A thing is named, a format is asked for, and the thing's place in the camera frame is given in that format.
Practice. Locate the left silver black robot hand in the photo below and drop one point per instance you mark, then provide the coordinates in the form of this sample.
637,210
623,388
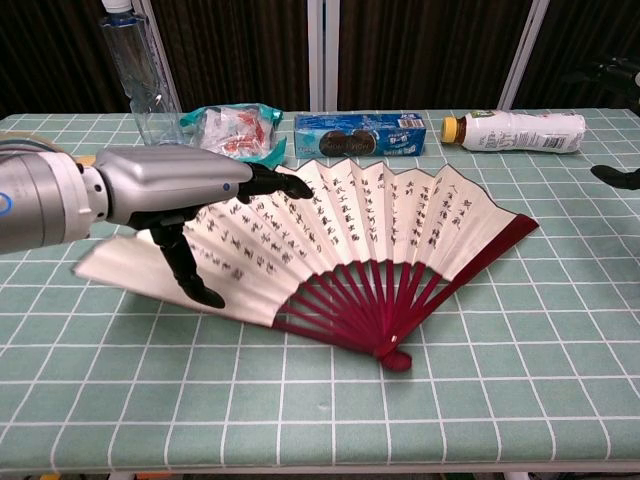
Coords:
165,182

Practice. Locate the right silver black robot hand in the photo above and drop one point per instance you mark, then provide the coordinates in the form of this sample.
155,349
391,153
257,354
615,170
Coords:
620,177

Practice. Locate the paper folding fan red ribs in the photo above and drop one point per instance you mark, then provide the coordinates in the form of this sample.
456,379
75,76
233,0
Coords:
380,225

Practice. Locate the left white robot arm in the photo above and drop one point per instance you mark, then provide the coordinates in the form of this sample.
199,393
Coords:
40,200

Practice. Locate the yellow sponge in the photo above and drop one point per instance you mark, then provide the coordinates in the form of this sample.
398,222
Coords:
86,160

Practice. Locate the teal clear snack bag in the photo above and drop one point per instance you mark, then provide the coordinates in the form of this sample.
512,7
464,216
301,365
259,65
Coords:
235,130

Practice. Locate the clear plastic water bottle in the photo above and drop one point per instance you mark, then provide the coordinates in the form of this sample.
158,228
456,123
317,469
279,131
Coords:
145,85

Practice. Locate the white drink bottle yellow cap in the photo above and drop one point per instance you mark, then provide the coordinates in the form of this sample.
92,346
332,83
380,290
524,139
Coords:
520,131

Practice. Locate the dark corrugated partition panel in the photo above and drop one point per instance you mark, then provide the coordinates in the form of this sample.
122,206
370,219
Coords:
50,55
240,50
585,40
425,50

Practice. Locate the blue cookie box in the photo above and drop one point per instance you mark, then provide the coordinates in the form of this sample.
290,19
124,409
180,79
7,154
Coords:
360,135

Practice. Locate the green white grid tablecloth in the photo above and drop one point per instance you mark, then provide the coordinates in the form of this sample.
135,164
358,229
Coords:
350,415

